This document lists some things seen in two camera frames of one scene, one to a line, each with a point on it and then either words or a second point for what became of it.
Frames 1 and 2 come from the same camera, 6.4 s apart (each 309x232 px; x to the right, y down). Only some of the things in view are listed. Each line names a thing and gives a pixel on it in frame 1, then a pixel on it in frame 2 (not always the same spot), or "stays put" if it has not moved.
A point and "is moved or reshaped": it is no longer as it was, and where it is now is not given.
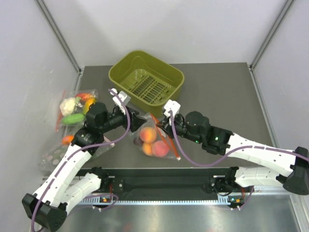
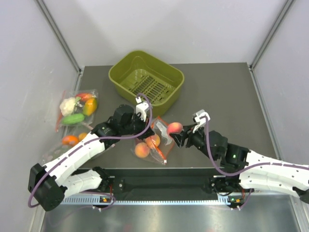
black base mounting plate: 167,184 stays put
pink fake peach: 160,149 is moved or reshaped
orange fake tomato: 67,139 stays put
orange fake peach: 148,135 is moved or reshaped
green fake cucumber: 75,119 stays put
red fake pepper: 83,95 stays put
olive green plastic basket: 148,82 stays put
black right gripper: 166,126 -> 190,134
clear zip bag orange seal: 151,139 is moved or reshaped
